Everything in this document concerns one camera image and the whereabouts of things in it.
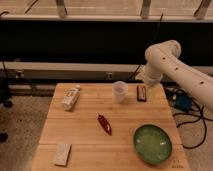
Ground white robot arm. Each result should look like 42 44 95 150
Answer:
142 40 213 112

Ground dark brown rectangular bar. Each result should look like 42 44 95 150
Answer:
137 85 147 102

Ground red chili pepper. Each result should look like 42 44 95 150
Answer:
98 114 112 135

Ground green oval plate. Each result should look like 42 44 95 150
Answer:
133 124 172 165

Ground white rectangular sponge block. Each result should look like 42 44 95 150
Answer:
53 143 71 166

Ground blue power box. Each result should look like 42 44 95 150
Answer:
174 95 192 111

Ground black chair base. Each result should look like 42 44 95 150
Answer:
0 78 13 143

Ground black floor cables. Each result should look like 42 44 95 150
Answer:
166 87 213 150

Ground black hanging cable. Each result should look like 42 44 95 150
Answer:
125 13 165 83

